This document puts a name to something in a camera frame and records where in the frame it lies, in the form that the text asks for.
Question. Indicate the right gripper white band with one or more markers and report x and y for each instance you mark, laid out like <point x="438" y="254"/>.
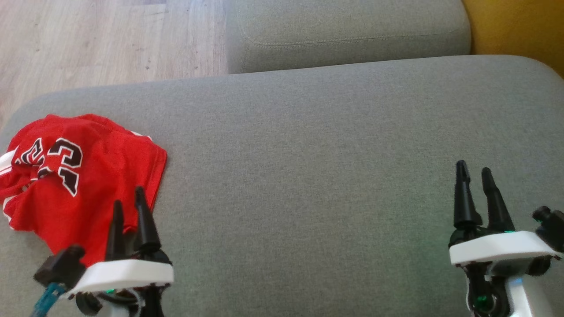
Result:
<point x="498" y="246"/>

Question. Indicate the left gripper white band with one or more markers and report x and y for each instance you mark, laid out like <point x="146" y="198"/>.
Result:
<point x="128" y="273"/>

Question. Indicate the red shorts with white stripe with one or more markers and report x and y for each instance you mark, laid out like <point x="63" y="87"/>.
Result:
<point x="53" y="233"/>

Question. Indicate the red Bulls basketball jersey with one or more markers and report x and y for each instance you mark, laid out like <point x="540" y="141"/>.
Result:
<point x="110" y="149"/>

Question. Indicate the grey sofa side cushion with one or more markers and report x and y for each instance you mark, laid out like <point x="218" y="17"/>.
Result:
<point x="343" y="31"/>

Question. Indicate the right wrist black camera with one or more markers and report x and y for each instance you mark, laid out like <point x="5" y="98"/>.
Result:
<point x="551" y="224"/>

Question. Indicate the wrist black camera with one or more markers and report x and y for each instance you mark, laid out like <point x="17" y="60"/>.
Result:
<point x="59" y="266"/>
<point x="551" y="224"/>

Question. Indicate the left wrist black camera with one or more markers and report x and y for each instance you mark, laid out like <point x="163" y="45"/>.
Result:
<point x="59" y="266"/>

